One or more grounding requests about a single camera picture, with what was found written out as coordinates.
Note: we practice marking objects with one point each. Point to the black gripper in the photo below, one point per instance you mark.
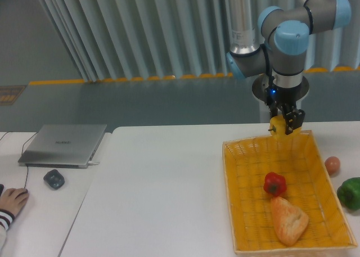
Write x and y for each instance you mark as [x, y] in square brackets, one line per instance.
[276, 96]

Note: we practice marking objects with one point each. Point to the yellow bell pepper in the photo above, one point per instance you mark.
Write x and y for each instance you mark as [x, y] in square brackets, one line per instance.
[278, 128]

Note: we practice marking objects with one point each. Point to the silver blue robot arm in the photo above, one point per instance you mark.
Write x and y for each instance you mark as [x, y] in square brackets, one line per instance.
[274, 48]

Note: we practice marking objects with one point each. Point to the striped sleeve forearm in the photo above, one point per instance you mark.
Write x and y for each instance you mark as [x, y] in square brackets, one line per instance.
[6, 219]

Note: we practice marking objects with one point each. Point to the yellow woven basket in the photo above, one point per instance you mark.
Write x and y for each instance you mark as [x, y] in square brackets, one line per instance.
[246, 163]

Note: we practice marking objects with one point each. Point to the red bell pepper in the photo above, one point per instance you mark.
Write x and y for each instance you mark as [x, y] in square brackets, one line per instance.
[274, 184]

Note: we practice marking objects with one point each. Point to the green bell pepper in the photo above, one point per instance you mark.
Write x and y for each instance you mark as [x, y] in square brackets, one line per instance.
[348, 193]

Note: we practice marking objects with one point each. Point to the person's hand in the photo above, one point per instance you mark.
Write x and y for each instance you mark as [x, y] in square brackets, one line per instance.
[13, 200]

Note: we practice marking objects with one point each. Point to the brown egg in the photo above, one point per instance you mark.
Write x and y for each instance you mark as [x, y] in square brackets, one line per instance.
[332, 165]

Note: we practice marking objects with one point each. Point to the triangular bread piece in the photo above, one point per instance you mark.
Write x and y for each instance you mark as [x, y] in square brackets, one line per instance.
[289, 221]

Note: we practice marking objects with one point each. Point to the white folding curtain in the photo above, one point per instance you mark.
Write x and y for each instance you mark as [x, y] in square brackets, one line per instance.
[144, 39]

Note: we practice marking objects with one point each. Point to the silver laptop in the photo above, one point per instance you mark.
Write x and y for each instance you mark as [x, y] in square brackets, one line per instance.
[63, 146]

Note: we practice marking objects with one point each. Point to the dark grey small device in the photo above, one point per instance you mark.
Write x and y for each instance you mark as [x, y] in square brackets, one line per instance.
[54, 179]

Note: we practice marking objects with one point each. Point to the black computer mouse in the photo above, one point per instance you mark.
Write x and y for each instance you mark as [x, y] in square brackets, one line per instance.
[1, 189]

